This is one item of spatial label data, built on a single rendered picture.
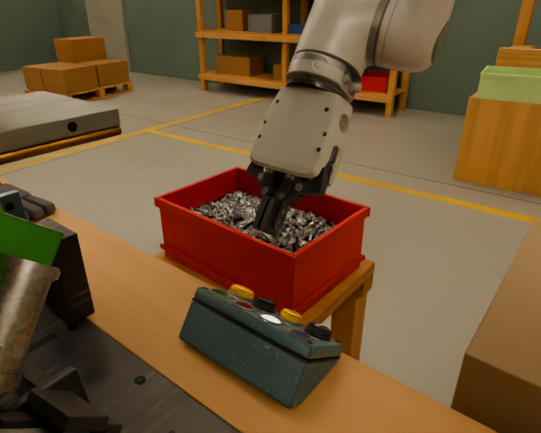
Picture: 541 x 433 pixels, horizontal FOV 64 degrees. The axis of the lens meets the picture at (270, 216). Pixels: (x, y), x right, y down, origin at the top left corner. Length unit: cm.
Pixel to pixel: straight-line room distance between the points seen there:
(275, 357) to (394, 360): 141
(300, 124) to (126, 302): 30
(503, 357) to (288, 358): 20
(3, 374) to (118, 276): 34
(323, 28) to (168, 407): 42
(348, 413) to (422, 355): 144
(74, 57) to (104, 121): 646
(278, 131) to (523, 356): 33
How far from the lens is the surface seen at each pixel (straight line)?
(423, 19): 51
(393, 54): 52
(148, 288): 59
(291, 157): 49
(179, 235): 78
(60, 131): 48
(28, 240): 33
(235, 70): 656
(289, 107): 51
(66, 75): 633
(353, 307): 84
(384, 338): 189
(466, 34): 567
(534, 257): 65
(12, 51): 1031
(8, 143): 46
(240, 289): 50
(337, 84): 50
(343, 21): 52
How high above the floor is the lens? 123
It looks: 27 degrees down
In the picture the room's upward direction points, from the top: straight up
